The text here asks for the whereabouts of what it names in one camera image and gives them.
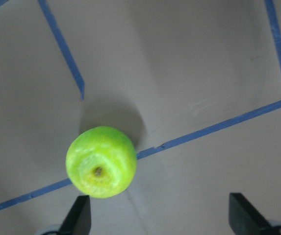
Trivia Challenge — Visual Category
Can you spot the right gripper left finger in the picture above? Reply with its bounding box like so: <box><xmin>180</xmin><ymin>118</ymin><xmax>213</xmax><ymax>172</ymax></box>
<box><xmin>57</xmin><ymin>195</ymin><xmax>91</xmax><ymax>235</ymax></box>

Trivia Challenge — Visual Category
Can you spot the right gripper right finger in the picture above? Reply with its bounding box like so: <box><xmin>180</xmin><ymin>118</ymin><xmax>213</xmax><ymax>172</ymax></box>
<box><xmin>229</xmin><ymin>192</ymin><xmax>275</xmax><ymax>235</ymax></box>

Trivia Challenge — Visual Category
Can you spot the green apple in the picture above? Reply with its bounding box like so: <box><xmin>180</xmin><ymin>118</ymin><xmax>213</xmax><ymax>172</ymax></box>
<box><xmin>65</xmin><ymin>126</ymin><xmax>137</xmax><ymax>198</ymax></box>

